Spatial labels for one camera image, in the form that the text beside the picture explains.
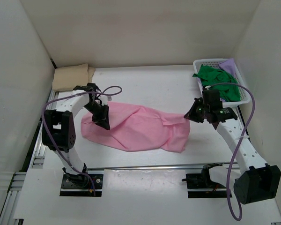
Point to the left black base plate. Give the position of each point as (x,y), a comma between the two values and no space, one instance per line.
(82,182)

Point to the green t shirt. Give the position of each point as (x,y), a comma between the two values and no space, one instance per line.
(210,76)

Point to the lilac t shirt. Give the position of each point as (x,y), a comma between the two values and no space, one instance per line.
(229,67)

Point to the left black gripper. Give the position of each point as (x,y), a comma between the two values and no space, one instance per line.
(103,119)

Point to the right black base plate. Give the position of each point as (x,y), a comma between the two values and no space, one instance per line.
(196,181)

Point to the aluminium frame rail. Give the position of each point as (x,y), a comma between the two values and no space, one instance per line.
(34,160)

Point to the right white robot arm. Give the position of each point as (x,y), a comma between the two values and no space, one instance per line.
(257,180)

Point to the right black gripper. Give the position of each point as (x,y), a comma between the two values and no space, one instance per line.
(190,115)

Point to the white front cover board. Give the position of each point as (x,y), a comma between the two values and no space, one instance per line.
(129,197)

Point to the pink t shirt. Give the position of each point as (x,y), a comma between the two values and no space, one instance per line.
(138,128)

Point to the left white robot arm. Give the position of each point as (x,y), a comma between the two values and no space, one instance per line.
(59,134)

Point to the white plastic basket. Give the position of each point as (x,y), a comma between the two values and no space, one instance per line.
(245,97)

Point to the beige t shirt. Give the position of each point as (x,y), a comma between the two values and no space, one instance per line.
(67,78)

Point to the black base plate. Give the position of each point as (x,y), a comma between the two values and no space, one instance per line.
(82,182)
(196,181)

